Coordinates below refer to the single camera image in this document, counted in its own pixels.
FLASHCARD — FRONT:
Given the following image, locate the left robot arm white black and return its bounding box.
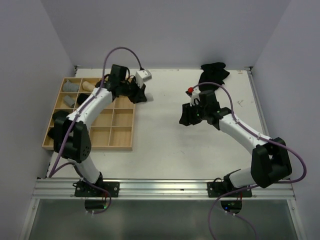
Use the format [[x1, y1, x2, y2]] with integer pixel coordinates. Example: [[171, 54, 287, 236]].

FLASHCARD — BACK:
[[53, 64, 152, 198]]

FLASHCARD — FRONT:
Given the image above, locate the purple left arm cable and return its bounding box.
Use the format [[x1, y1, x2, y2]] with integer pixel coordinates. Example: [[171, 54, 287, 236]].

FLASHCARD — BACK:
[[47, 46, 145, 215]]

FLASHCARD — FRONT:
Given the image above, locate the black rolled underwear second row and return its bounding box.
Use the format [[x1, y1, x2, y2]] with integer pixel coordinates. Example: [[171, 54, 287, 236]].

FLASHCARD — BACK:
[[76, 93, 89, 106]]

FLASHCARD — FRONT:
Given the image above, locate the beige rolled underwear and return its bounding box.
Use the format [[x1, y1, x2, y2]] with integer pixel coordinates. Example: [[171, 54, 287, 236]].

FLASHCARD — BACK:
[[82, 80, 97, 92]]

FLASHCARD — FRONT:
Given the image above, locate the grey rolled underwear top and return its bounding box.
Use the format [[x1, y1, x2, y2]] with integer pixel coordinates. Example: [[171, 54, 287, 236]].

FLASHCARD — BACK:
[[62, 80, 80, 93]]

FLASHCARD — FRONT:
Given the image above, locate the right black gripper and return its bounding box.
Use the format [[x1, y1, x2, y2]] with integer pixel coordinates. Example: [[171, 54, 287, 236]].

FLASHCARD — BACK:
[[179, 100, 209, 126]]

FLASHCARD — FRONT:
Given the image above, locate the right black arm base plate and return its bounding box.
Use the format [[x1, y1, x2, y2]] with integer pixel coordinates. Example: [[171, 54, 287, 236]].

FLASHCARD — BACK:
[[206, 178, 253, 198]]

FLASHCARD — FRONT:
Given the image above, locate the grey rolled underwear second row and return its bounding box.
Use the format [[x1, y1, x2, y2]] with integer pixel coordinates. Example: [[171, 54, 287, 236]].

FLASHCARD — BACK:
[[63, 95, 76, 108]]

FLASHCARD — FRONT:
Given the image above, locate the black rolled underwear bottom row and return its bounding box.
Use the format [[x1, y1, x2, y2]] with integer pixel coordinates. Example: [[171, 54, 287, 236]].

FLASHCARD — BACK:
[[47, 127, 55, 139]]

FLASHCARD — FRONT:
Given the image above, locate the right wrist camera red tip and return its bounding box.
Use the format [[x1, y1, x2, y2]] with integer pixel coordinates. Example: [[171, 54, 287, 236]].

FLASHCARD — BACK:
[[185, 87, 201, 106]]

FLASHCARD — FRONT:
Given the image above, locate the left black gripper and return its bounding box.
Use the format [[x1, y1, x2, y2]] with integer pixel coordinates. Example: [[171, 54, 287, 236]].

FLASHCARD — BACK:
[[120, 77, 147, 105]]

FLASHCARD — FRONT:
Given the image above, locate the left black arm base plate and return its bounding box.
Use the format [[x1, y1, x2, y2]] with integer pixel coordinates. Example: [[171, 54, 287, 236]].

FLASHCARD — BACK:
[[72, 180, 120, 198]]

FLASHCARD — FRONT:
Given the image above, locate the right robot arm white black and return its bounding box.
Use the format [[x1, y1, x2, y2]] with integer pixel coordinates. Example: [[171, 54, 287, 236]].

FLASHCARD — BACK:
[[179, 88, 292, 197]]

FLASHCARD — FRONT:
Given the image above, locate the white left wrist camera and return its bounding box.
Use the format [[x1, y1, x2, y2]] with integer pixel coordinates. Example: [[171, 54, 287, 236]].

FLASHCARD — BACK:
[[135, 69, 152, 88]]

